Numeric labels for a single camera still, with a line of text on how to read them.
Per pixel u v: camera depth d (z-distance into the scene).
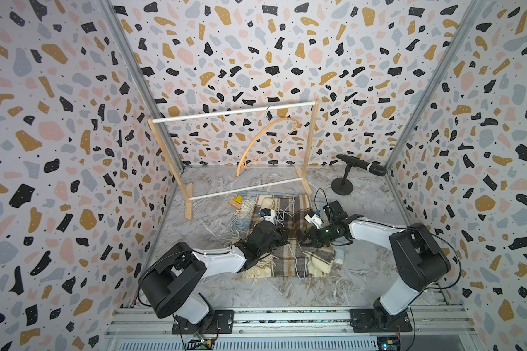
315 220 0.87
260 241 0.66
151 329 0.73
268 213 0.81
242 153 1.20
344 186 1.12
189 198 1.06
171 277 0.46
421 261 0.47
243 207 1.03
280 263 0.85
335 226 0.80
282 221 0.88
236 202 1.06
